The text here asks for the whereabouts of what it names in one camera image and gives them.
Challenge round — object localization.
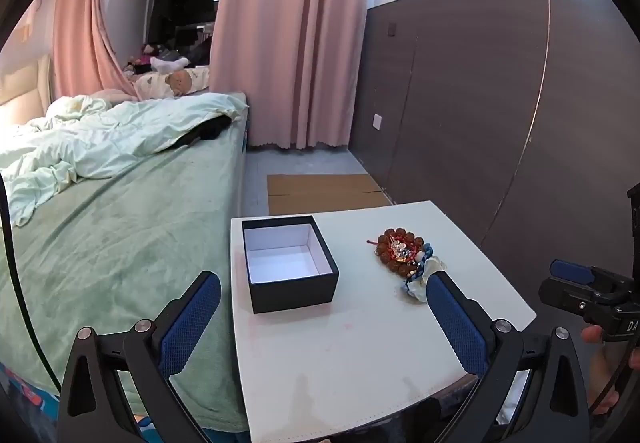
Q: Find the black jewelry box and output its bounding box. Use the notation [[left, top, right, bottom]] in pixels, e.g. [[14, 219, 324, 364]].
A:
[[241, 216, 340, 315]]

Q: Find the pile of plush toys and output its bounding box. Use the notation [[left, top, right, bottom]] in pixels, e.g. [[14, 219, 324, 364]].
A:
[[124, 43, 157, 76]]

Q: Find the black cloth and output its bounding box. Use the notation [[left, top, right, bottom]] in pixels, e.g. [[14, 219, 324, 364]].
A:
[[172, 116, 233, 150]]

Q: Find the bed with green sheet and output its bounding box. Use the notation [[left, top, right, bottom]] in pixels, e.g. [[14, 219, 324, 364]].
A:
[[0, 90, 252, 431]]

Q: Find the brown bead bracelet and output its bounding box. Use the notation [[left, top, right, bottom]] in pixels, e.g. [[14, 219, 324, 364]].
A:
[[365, 229, 429, 280]]

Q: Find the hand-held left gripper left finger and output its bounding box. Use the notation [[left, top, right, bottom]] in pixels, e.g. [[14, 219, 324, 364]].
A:
[[59, 270, 222, 443]]

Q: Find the colourful printed cloth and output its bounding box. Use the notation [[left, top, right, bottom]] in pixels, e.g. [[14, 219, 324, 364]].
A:
[[0, 363, 63, 443]]

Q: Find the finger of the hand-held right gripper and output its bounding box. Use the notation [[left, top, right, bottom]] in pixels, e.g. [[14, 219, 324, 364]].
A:
[[549, 259, 626, 296], [538, 277, 608, 325]]

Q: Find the pale green duvet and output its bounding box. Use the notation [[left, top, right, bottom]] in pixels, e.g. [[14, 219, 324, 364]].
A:
[[0, 92, 249, 228]]

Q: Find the black cable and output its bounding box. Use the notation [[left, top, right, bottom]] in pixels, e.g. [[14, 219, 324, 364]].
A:
[[0, 173, 63, 394]]

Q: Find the wide pink curtain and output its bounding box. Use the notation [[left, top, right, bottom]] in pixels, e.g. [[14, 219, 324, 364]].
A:
[[207, 0, 383, 151]]

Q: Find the white sock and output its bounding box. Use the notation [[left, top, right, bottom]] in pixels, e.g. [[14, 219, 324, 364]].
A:
[[150, 56, 192, 73]]

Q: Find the blue white fabric hair tie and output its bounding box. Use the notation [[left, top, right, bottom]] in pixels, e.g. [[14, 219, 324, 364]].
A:
[[400, 248, 448, 302]]

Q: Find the person's right hand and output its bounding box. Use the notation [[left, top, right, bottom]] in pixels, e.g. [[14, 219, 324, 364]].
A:
[[581, 324, 640, 416]]

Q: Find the beige headboard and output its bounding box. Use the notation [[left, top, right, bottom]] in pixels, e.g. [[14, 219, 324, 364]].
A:
[[0, 53, 53, 126]]

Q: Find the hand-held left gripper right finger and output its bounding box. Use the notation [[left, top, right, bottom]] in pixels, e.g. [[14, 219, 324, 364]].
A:
[[426, 271, 593, 443]]

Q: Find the pink pillow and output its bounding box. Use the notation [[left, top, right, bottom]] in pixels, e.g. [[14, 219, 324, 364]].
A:
[[89, 87, 137, 103]]

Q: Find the narrow pink curtain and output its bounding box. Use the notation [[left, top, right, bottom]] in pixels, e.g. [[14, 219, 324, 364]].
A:
[[52, 0, 143, 101]]

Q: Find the flat brown cardboard sheet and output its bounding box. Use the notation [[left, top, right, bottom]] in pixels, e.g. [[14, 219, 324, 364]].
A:
[[266, 173, 392, 215]]

